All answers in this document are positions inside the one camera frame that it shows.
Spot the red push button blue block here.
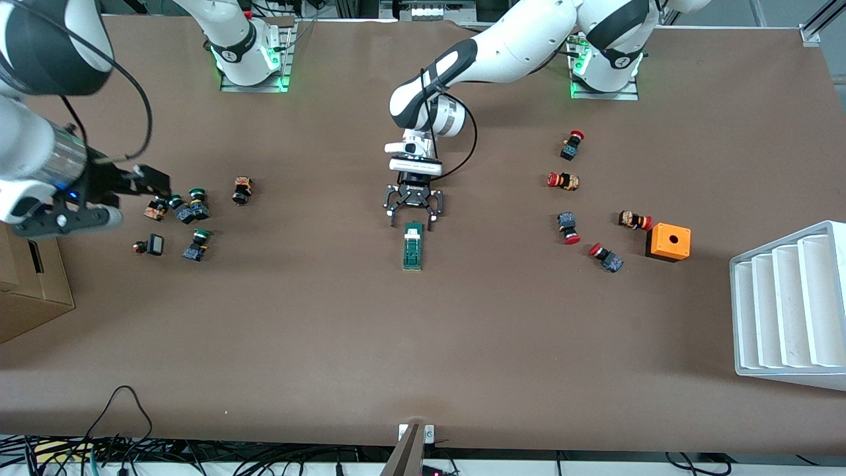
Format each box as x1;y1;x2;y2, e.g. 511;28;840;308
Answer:
588;242;625;274
560;130;586;161
557;212;582;246

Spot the brown cardboard box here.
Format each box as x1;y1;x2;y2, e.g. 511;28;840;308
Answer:
0;221;75;344

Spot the metal fixture with white lights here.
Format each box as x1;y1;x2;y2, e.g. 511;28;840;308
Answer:
380;0;477;20

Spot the white stepped tray rack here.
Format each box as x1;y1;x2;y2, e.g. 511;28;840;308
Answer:
729;220;846;392

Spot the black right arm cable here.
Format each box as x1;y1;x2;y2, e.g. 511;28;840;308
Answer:
59;26;155;163

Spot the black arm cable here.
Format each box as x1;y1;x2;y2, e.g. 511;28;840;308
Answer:
420;66;479;180
59;26;155;163

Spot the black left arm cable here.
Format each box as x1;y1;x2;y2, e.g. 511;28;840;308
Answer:
420;66;479;180

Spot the black cable loop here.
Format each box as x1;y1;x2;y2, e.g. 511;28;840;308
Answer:
79;385;154;457

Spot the orange button enclosure box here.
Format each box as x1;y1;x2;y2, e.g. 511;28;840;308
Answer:
645;223;692;263

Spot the metal camera post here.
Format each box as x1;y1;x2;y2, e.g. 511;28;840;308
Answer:
380;423;437;476

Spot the black cable bundle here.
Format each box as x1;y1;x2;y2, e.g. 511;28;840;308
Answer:
0;433;397;476

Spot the aluminium frame profile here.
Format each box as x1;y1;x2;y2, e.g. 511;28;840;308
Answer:
800;0;846;46

